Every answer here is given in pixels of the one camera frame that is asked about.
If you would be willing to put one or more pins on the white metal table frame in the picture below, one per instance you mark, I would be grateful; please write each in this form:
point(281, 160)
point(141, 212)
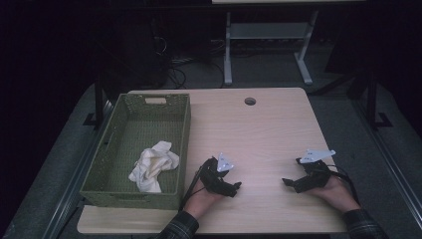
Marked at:
point(267, 31)

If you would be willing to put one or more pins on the green woven basket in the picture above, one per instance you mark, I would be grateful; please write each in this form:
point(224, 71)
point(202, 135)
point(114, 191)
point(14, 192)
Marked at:
point(146, 129)

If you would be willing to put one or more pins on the person's left hand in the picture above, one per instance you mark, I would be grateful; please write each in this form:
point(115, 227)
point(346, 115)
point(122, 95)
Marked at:
point(200, 202)

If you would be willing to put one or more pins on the black metal stand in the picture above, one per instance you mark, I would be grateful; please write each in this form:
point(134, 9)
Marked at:
point(371, 99)
point(98, 99)

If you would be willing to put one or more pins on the person's right hand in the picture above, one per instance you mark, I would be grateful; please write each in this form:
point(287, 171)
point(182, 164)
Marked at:
point(338, 195)

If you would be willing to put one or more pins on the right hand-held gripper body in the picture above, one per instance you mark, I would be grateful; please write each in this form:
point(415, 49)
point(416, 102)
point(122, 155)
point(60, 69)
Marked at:
point(316, 177)

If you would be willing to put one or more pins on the white towel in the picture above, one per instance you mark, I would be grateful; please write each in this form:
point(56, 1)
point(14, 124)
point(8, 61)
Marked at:
point(153, 166)

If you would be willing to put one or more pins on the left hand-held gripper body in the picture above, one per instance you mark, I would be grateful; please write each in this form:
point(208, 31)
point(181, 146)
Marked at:
point(214, 179)

